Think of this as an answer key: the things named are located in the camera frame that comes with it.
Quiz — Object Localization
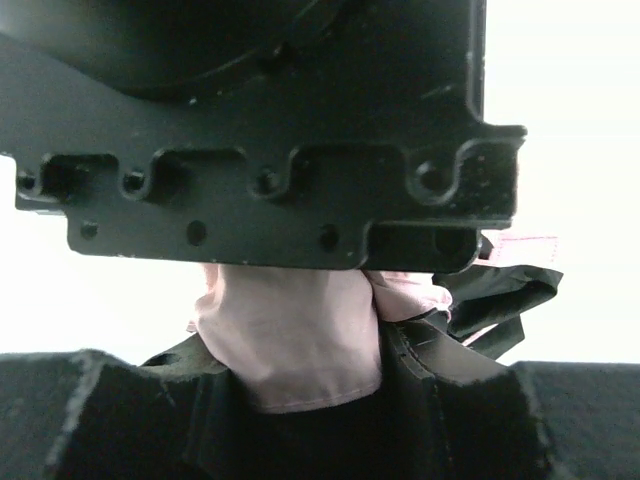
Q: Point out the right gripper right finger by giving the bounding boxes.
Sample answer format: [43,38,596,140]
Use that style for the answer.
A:
[381,320,639,479]

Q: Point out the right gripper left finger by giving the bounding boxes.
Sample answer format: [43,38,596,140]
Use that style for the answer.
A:
[1,335,242,479]

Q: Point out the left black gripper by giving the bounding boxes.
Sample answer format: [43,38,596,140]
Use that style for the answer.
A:
[1,1,526,273]

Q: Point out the pink folding umbrella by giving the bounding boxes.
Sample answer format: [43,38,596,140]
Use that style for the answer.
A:
[190,230,562,414]

